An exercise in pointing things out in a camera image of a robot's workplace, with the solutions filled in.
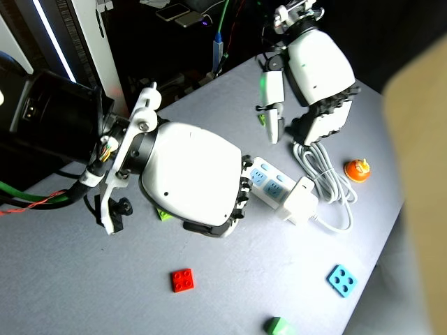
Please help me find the white power strip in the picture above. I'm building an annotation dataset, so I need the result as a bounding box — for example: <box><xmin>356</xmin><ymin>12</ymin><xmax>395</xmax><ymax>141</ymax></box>
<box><xmin>244</xmin><ymin>156</ymin><xmax>300</xmax><ymax>212</ymax></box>

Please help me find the white power adapter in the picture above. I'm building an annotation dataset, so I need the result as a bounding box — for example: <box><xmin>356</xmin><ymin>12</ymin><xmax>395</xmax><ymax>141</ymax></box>
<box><xmin>278</xmin><ymin>176</ymin><xmax>319</xmax><ymax>227</ymax></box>

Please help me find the red stud brick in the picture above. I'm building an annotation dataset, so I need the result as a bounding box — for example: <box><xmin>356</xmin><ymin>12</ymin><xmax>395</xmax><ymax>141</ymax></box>
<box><xmin>170</xmin><ymin>268</ymin><xmax>195</xmax><ymax>293</ymax></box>

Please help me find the blue USB plug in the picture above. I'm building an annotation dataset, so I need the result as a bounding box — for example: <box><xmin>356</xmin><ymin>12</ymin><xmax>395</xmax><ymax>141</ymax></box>
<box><xmin>212</xmin><ymin>31</ymin><xmax>224</xmax><ymax>73</ymax></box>

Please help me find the grey table cloth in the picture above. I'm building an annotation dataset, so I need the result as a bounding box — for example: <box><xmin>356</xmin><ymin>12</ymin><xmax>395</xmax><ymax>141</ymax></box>
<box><xmin>0</xmin><ymin>52</ymin><xmax>406</xmax><ymax>335</ymax></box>

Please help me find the white cabinet panel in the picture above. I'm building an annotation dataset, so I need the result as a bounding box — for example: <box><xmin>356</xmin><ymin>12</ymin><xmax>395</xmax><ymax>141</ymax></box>
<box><xmin>71</xmin><ymin>0</ymin><xmax>130</xmax><ymax>116</ymax></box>

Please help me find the grey flat device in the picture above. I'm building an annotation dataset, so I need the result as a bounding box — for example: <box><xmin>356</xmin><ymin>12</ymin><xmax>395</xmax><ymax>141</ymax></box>
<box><xmin>174</xmin><ymin>10</ymin><xmax>204</xmax><ymax>28</ymax></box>

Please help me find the orange toy fruit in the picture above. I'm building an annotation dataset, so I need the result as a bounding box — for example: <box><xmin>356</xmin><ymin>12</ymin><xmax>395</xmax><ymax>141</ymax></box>
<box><xmin>344</xmin><ymin>158</ymin><xmax>371</xmax><ymax>184</ymax></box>

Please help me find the smartphone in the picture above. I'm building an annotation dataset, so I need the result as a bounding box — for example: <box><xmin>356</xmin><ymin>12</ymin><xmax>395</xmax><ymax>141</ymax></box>
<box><xmin>155</xmin><ymin>3</ymin><xmax>191</xmax><ymax>22</ymax></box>

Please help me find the green cube with letter Y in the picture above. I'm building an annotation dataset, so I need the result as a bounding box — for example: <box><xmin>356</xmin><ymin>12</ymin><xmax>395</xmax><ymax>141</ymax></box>
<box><xmin>263</xmin><ymin>316</ymin><xmax>296</xmax><ymax>335</ymax></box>

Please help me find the blue four-hole block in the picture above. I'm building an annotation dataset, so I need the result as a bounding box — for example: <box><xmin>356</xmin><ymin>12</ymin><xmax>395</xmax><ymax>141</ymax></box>
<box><xmin>326</xmin><ymin>264</ymin><xmax>358</xmax><ymax>298</ymax></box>

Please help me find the white LED light strip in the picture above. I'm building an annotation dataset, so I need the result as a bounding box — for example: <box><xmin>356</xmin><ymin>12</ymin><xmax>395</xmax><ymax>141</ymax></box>
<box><xmin>32</xmin><ymin>0</ymin><xmax>78</xmax><ymax>83</ymax></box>

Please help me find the beige cardboard panel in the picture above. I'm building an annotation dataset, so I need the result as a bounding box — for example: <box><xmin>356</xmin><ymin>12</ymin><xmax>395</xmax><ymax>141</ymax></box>
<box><xmin>382</xmin><ymin>34</ymin><xmax>447</xmax><ymax>335</ymax></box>

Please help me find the white power strip cable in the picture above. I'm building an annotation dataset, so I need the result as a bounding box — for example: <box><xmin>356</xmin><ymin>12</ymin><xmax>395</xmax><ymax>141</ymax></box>
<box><xmin>292</xmin><ymin>141</ymin><xmax>359</xmax><ymax>234</ymax></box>

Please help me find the white frame post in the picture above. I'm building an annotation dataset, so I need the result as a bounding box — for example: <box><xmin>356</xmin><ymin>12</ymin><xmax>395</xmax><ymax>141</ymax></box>
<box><xmin>0</xmin><ymin>13</ymin><xmax>36</xmax><ymax>76</ymax></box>

